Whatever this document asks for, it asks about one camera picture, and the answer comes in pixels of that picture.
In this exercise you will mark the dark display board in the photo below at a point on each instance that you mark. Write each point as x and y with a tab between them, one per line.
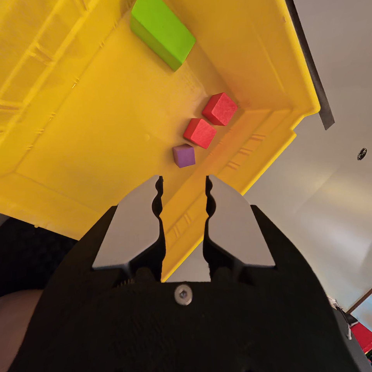
357	357

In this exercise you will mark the red wooden cube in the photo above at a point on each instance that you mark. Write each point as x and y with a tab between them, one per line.
200	133

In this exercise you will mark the round table grommet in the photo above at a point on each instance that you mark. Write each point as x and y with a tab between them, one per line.
361	154

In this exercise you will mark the purple wooden block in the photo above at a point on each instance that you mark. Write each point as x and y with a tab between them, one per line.
183	157

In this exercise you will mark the yellow plastic bin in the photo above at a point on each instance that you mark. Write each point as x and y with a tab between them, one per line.
87	130

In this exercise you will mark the person's right forearm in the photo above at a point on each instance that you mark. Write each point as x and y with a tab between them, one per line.
14	325

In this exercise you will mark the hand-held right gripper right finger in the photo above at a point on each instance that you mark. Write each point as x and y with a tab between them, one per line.
238	232

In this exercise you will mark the black mesh pad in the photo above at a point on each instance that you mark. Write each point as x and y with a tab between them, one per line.
29	255

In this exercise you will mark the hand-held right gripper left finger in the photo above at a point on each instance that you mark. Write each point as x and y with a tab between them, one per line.
130	232

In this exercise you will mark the small red bin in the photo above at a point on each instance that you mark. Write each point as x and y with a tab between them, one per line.
361	334

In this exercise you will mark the green wooden block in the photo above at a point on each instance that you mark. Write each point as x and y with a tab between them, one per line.
162	29

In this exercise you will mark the red wooden block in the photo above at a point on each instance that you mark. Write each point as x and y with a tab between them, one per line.
221	109

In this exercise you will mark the table edge rail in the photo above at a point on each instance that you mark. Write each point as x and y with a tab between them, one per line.
314	72

